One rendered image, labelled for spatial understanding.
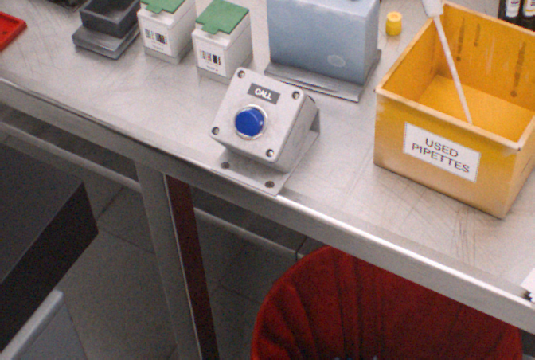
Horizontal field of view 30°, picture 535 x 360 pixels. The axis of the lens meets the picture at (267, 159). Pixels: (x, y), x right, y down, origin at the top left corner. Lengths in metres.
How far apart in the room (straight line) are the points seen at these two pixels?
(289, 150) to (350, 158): 0.07
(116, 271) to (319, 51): 1.06
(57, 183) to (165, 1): 0.24
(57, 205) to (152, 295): 1.08
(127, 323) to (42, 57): 0.90
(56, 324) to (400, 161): 0.34
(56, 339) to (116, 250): 1.08
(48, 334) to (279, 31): 0.36
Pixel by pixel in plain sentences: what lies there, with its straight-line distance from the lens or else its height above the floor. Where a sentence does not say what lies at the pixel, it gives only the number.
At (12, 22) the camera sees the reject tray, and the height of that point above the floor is 0.88.
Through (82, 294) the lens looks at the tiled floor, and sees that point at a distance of 1.94.
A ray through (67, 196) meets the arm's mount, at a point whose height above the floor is 0.95.
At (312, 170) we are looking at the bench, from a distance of 0.93.
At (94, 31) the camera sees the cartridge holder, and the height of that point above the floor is 0.89.
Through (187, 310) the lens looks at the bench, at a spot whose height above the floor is 0.53.
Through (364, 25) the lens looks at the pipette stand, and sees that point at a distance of 0.93.
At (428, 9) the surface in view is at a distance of 0.92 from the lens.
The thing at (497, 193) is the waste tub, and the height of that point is 0.91.
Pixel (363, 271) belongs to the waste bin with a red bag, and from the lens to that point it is 1.45.
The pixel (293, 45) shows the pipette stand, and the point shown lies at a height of 0.91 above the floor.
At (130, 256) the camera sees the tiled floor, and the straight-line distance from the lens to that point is 1.97.
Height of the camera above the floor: 1.59
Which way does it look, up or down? 50 degrees down
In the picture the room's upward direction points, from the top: 4 degrees counter-clockwise
